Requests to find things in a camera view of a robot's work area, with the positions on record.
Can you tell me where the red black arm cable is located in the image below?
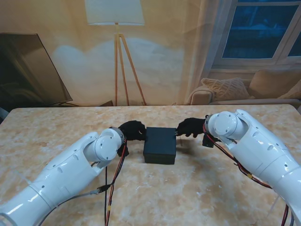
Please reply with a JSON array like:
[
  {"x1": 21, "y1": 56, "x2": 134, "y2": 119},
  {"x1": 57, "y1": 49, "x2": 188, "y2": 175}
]
[
  {"x1": 202, "y1": 123, "x2": 294, "y2": 226},
  {"x1": 103, "y1": 138, "x2": 129, "y2": 226}
]

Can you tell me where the red black left arm cable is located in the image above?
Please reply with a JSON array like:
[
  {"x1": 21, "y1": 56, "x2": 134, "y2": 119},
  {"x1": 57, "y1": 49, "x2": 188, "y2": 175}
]
[{"x1": 103, "y1": 138, "x2": 129, "y2": 226}]

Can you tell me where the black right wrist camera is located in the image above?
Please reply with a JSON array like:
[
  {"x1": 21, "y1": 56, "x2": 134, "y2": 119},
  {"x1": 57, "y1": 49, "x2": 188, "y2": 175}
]
[{"x1": 202, "y1": 133, "x2": 216, "y2": 149}]

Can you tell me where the black box lid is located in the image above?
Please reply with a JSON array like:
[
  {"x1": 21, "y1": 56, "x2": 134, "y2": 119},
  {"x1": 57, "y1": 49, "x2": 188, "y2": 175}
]
[{"x1": 143, "y1": 127, "x2": 177, "y2": 165}]

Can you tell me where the white framed window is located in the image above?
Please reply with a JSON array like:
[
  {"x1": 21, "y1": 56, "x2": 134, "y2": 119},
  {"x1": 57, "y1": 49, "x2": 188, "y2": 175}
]
[{"x1": 210, "y1": 0, "x2": 301, "y2": 71}]

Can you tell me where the beige sofa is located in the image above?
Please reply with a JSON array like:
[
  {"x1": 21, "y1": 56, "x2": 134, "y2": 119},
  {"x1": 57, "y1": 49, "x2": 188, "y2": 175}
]
[{"x1": 188, "y1": 69, "x2": 301, "y2": 105}]

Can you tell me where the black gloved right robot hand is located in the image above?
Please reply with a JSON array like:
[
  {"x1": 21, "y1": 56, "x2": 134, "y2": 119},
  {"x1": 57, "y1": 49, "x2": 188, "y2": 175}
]
[{"x1": 175, "y1": 115, "x2": 210, "y2": 138}]

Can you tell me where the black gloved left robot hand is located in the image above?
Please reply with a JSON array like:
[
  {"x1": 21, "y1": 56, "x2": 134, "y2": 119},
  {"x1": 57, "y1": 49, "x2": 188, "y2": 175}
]
[{"x1": 118, "y1": 120, "x2": 147, "y2": 142}]

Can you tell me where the knitted beige cushion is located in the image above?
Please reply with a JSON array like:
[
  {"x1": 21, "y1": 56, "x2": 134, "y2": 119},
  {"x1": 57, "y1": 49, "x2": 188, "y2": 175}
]
[{"x1": 201, "y1": 77, "x2": 251, "y2": 101}]

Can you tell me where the red black right arm cable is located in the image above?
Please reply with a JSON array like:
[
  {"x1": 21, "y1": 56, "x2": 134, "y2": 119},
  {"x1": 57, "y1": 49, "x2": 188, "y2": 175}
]
[{"x1": 202, "y1": 123, "x2": 294, "y2": 226}]

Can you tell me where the tripod floor lamp white shade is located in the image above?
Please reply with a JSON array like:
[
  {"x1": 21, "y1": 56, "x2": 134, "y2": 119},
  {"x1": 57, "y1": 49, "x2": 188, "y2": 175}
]
[{"x1": 84, "y1": 0, "x2": 148, "y2": 106}]

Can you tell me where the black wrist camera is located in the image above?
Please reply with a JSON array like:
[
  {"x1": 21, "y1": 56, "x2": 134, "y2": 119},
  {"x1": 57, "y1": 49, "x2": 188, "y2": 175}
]
[
  {"x1": 202, "y1": 133, "x2": 216, "y2": 149},
  {"x1": 117, "y1": 145, "x2": 130, "y2": 158}
]

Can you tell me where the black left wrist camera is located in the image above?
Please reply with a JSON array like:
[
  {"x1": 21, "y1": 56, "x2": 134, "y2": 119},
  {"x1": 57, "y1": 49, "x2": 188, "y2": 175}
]
[{"x1": 117, "y1": 145, "x2": 130, "y2": 158}]

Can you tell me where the dark flat television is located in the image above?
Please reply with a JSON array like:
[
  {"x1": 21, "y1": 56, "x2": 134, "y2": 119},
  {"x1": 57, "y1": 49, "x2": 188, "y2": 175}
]
[{"x1": 0, "y1": 33, "x2": 79, "y2": 108}]

